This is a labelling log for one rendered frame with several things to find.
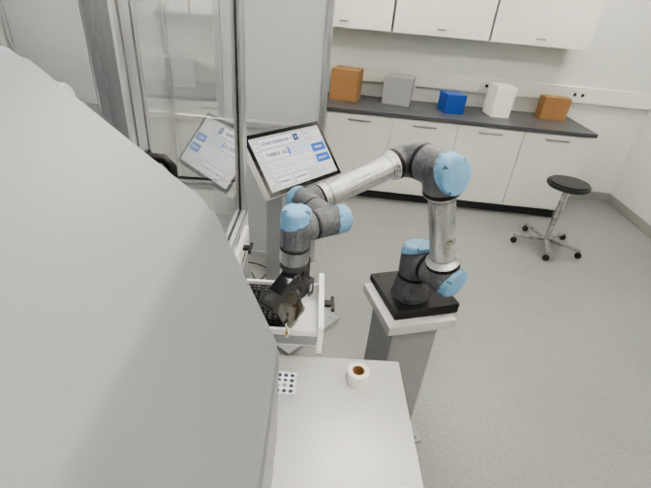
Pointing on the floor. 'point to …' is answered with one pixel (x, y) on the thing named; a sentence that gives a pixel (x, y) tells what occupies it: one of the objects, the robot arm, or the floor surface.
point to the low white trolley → (344, 428)
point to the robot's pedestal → (403, 344)
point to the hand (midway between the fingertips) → (286, 324)
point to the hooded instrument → (119, 313)
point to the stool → (557, 213)
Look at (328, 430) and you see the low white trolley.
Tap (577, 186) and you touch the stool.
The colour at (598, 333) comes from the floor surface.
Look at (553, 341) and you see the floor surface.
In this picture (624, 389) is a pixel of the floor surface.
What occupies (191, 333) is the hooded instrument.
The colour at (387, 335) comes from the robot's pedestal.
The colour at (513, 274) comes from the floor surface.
